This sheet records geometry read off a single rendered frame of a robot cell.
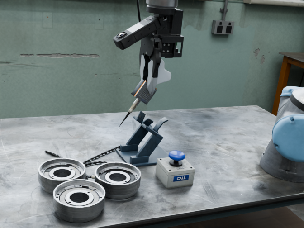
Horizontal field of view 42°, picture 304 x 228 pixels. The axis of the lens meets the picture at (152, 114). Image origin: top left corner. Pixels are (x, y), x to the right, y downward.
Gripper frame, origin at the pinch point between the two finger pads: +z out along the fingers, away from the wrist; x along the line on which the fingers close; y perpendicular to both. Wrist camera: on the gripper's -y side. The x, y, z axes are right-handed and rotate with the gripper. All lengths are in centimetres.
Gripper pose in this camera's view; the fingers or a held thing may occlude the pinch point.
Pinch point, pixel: (146, 87)
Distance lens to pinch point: 99.8
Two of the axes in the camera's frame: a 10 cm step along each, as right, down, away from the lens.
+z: -0.9, 9.3, 3.5
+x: -4.2, -3.5, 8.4
